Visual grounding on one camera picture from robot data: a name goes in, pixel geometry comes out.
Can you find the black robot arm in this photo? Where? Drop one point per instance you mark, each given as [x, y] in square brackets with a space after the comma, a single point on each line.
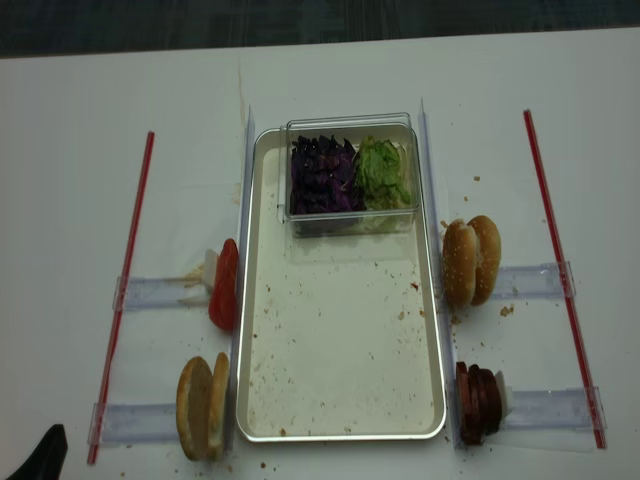
[47, 459]

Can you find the green lettuce leaves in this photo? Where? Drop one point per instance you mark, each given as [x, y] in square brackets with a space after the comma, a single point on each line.
[382, 169]

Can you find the red tomato slice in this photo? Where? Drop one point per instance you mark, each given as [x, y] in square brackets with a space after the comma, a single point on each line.
[222, 304]

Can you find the stacked brown meat patties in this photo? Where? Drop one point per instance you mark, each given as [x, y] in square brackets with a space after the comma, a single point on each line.
[480, 403]

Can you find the purple shredded cabbage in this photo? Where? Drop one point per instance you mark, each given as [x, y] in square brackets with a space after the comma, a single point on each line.
[323, 173]

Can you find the clear plastic salad container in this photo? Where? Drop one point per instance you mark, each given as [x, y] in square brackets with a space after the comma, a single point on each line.
[395, 127]

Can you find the white rectangular metal tray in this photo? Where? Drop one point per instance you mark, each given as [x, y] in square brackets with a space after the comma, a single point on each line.
[339, 335]

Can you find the sesame bun half left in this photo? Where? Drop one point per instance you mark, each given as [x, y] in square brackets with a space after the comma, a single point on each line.
[460, 255]

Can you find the sesame bun half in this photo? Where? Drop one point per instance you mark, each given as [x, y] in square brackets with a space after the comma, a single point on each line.
[488, 258]
[460, 255]

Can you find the sesame bun half right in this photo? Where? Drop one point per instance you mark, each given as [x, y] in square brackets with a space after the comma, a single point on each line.
[488, 258]

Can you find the red strip left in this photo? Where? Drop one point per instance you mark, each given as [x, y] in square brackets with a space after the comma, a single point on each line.
[97, 416]

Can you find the red strip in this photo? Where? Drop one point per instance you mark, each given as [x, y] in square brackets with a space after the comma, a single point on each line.
[97, 416]
[592, 397]

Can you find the red strip right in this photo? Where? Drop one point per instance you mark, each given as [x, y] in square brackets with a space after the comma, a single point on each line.
[592, 397]

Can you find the clear rail upper left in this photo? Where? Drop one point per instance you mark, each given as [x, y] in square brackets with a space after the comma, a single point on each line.
[138, 293]

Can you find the clear rail upper right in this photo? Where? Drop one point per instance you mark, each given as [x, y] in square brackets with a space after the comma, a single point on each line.
[545, 281]

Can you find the clear rail lower left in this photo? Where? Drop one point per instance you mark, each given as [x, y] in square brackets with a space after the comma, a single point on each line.
[122, 424]

